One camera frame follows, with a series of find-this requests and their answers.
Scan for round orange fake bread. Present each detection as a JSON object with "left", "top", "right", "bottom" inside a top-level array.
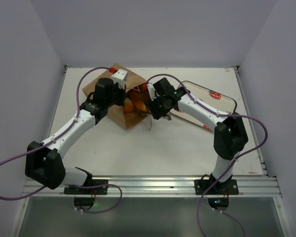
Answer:
[{"left": 123, "top": 97, "right": 136, "bottom": 113}]

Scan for brown paper bag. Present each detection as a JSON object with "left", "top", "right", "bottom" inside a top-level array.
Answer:
[{"left": 79, "top": 64, "right": 150, "bottom": 130}]

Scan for metal tongs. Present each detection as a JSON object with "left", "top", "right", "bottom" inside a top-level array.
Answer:
[{"left": 162, "top": 113, "right": 172, "bottom": 121}]

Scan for long orange fake baguette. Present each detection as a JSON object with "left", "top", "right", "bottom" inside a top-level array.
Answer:
[{"left": 131, "top": 93, "right": 150, "bottom": 114}]

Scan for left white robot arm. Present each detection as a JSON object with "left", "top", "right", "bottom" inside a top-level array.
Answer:
[{"left": 25, "top": 76, "right": 126, "bottom": 194}]

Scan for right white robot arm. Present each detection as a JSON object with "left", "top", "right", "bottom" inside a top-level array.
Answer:
[{"left": 144, "top": 78, "right": 249, "bottom": 194}]

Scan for strawberry print tray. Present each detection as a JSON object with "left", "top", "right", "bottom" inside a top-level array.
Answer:
[{"left": 170, "top": 80, "right": 237, "bottom": 131}]

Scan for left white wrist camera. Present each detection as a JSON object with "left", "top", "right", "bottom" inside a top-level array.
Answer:
[{"left": 111, "top": 69, "right": 128, "bottom": 88}]

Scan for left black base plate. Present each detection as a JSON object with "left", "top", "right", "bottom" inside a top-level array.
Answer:
[{"left": 64, "top": 179, "right": 109, "bottom": 195}]

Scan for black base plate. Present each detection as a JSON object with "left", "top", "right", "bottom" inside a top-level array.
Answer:
[
  {"left": 194, "top": 173, "right": 239, "bottom": 197},
  {"left": 64, "top": 179, "right": 109, "bottom": 195}
]

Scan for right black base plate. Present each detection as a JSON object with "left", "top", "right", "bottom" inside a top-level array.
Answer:
[{"left": 194, "top": 173, "right": 239, "bottom": 197}]

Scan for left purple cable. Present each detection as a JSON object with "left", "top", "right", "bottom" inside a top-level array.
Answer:
[{"left": 0, "top": 66, "right": 124, "bottom": 214}]

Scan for aluminium front rail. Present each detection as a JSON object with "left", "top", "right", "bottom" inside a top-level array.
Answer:
[{"left": 22, "top": 174, "right": 283, "bottom": 198}]

